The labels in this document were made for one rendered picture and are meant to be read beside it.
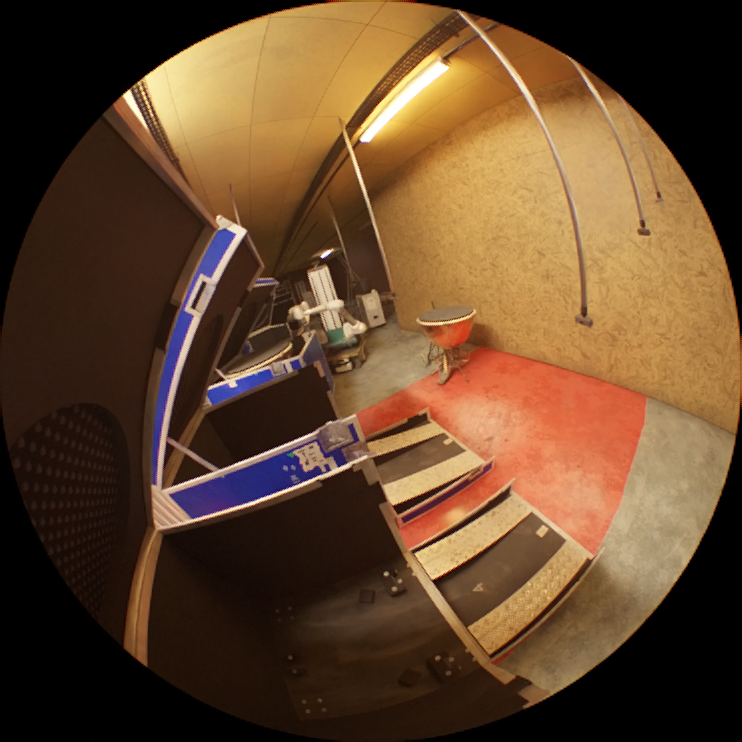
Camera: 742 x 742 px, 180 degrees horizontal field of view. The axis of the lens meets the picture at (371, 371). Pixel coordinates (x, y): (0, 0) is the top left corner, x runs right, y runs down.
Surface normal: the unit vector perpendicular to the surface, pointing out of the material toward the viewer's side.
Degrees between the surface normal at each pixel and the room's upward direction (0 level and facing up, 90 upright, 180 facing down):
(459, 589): 1
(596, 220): 90
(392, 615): 0
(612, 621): 0
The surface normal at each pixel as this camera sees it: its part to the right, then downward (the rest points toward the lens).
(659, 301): -0.86, 0.40
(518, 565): -0.24, -0.89
